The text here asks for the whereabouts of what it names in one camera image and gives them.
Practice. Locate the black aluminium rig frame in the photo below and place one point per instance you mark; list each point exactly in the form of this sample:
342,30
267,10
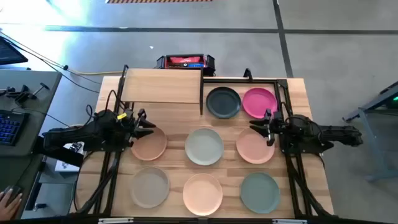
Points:
283,82

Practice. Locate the black desk clamp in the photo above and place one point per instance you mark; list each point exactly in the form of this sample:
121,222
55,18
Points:
23,95

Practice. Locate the dark green plate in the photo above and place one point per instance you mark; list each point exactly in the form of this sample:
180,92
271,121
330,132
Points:
223,102

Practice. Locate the white printed box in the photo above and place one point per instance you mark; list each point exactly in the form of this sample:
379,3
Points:
66,166

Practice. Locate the black hook bracket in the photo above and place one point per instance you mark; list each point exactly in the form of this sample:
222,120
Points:
247,74

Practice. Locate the grey desk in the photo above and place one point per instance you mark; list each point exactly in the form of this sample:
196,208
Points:
34,99

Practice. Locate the salmon pink plate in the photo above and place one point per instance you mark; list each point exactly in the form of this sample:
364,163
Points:
253,151

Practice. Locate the dark computer monitor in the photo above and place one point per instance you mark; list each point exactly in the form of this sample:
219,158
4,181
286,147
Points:
9,53

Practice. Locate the magenta plate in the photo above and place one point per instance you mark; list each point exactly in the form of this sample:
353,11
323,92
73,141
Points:
258,101

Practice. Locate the terracotta plate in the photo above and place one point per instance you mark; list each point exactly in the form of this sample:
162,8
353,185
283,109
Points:
150,147

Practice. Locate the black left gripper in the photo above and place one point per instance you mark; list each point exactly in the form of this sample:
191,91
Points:
130,129

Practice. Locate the pale grey-green plate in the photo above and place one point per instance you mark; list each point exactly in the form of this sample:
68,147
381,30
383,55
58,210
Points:
204,147

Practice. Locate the black slanted beam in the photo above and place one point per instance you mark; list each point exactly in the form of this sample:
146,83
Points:
59,152

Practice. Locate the red and black power box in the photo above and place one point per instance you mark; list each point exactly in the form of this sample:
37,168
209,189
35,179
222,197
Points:
185,59

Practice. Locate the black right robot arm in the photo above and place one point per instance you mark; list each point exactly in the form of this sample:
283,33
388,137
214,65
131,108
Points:
335,135

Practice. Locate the backlit black keyboard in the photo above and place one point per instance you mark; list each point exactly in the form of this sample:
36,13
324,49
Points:
11,127

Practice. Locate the black computer mouse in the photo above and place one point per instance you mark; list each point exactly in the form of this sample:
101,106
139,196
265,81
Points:
14,189

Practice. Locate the taupe plate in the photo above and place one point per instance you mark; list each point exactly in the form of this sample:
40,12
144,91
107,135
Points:
150,187

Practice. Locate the person's hand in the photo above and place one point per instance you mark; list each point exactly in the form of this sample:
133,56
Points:
7,207

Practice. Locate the peach plate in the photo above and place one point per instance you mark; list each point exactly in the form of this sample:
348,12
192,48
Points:
202,194

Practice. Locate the silver metal bracket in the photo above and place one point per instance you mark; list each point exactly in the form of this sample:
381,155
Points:
115,220
289,221

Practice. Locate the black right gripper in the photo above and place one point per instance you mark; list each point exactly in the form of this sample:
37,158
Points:
278,127

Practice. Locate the sage green plate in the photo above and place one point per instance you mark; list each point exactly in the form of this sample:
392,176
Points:
260,193

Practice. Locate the grey metal cart frame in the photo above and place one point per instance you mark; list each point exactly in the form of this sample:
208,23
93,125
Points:
367,109

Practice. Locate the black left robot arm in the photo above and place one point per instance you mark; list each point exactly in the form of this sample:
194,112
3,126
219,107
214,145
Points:
77,135

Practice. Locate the wooden shelf with black legs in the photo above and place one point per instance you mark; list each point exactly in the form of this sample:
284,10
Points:
160,85

